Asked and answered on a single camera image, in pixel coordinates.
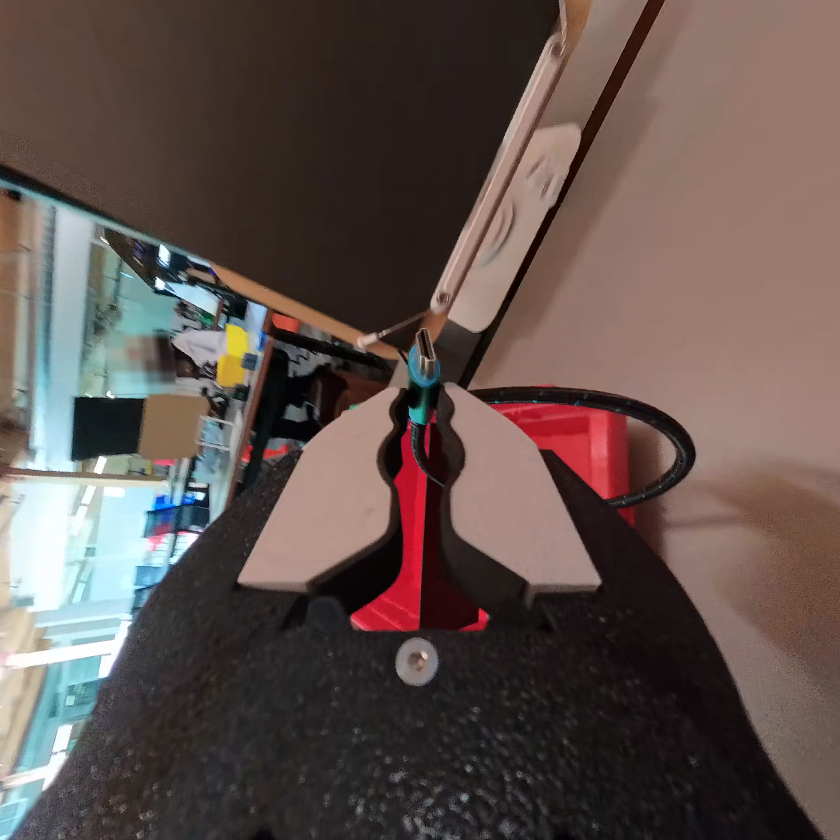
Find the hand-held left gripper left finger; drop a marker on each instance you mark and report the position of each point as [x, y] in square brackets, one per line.
[321, 512]

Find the black tan board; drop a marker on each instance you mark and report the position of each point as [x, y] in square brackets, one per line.
[105, 426]

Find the tablet on white stand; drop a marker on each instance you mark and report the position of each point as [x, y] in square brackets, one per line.
[518, 216]
[262, 131]

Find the red bin with black divider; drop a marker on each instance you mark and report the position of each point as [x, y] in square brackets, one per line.
[577, 446]

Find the yellow storage bin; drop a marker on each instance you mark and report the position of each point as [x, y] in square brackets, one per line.
[236, 341]

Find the grey desk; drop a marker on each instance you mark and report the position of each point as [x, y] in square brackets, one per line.
[722, 262]

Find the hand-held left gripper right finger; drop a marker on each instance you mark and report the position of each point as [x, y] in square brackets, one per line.
[525, 518]

